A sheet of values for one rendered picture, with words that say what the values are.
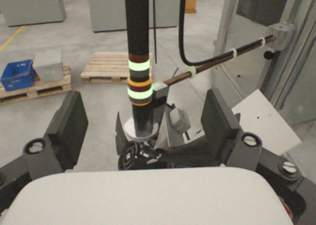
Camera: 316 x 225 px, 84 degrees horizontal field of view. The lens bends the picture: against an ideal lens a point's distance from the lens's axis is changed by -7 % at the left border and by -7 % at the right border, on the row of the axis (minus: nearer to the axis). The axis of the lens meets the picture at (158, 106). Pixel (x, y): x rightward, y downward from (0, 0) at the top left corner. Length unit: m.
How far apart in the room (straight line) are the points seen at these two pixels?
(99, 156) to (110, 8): 4.42
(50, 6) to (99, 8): 2.20
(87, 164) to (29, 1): 6.26
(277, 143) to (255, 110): 0.15
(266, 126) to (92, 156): 1.88
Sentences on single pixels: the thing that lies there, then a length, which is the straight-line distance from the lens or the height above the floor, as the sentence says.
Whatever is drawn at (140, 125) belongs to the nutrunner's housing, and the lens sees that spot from 0.38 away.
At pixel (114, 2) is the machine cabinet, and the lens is 5.80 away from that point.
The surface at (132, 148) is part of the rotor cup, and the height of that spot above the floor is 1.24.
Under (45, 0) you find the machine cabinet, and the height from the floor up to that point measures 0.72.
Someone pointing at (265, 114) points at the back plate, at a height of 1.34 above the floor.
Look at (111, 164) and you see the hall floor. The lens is 2.14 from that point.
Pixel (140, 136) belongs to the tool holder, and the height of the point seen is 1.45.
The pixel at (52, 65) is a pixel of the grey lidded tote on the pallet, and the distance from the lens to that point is 3.25.
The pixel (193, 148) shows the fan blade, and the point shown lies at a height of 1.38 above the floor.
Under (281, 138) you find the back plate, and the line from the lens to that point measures 0.66.
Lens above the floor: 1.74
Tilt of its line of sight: 39 degrees down
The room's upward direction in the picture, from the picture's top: 2 degrees clockwise
